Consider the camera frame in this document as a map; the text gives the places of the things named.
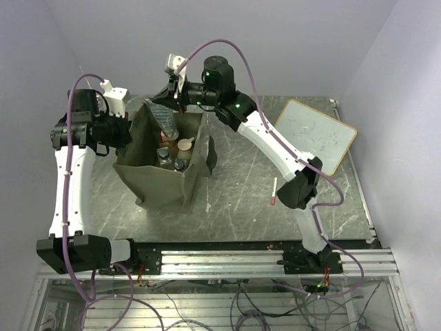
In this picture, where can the olive canvas bag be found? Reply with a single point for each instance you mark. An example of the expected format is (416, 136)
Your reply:
(158, 188)

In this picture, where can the aluminium rail frame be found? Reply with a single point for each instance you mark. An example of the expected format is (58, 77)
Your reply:
(264, 264)

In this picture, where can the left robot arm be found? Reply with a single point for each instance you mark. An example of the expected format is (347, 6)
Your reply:
(96, 119)

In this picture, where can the small clear bottle grey cap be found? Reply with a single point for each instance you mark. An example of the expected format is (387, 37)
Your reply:
(180, 165)

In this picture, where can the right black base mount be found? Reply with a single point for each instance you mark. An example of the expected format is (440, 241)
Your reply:
(305, 262)

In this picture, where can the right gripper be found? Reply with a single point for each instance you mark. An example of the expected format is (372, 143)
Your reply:
(169, 98)

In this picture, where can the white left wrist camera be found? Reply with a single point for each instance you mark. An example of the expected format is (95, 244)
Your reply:
(116, 98)

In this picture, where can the clear tube with dark label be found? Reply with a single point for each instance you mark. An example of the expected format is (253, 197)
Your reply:
(164, 117)

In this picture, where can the small whiteboard yellow frame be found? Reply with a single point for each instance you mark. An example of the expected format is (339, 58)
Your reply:
(310, 130)

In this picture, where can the orange bottle pink cap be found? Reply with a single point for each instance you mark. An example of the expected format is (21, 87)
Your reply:
(168, 142)

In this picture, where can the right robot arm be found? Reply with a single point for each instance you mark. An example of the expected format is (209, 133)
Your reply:
(300, 170)

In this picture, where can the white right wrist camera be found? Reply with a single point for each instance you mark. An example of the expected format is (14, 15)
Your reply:
(176, 67)

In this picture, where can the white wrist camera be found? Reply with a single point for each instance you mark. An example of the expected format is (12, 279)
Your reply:
(176, 67)
(116, 98)

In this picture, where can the green bottle beige cap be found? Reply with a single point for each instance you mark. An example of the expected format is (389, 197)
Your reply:
(185, 147)

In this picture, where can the clear bottle with black label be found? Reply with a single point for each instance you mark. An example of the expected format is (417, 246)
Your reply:
(164, 158)

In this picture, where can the pink marker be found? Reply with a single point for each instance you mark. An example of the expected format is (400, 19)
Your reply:
(274, 191)

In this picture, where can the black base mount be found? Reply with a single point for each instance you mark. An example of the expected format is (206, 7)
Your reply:
(305, 262)
(144, 260)

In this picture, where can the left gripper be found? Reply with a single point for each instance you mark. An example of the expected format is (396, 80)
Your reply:
(125, 137)

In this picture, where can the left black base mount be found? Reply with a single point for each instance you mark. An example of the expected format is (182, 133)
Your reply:
(144, 260)

